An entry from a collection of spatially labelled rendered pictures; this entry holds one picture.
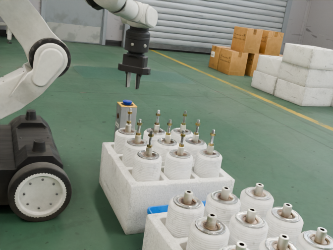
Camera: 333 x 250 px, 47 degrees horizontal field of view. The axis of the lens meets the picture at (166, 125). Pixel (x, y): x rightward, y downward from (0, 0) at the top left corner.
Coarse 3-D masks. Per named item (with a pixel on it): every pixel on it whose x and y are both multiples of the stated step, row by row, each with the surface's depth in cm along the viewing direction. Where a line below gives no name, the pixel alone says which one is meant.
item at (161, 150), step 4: (156, 140) 145; (156, 144) 143; (160, 144) 142; (176, 144) 144; (156, 148) 143; (160, 148) 141; (164, 148) 141; (168, 148) 141; (172, 148) 141; (176, 148) 142; (160, 152) 142; (164, 152) 141; (164, 156) 142; (164, 160) 142; (164, 164) 143
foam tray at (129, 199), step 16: (112, 144) 155; (112, 160) 142; (112, 176) 142; (128, 176) 129; (160, 176) 133; (192, 176) 137; (224, 176) 140; (112, 192) 142; (128, 192) 125; (144, 192) 125; (160, 192) 127; (176, 192) 130; (208, 192) 135; (112, 208) 142; (128, 208) 125; (144, 208) 127; (128, 224) 127; (144, 224) 129
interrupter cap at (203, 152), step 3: (201, 150) 141; (204, 150) 141; (213, 150) 142; (201, 153) 137; (204, 153) 138; (213, 153) 140; (216, 153) 140; (219, 153) 140; (207, 156) 136; (210, 156) 136; (213, 156) 136; (216, 156) 137
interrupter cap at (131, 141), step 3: (132, 138) 143; (129, 141) 140; (132, 141) 140; (141, 141) 142; (144, 141) 141; (132, 144) 137; (135, 144) 137; (138, 144) 138; (141, 144) 138; (144, 144) 139
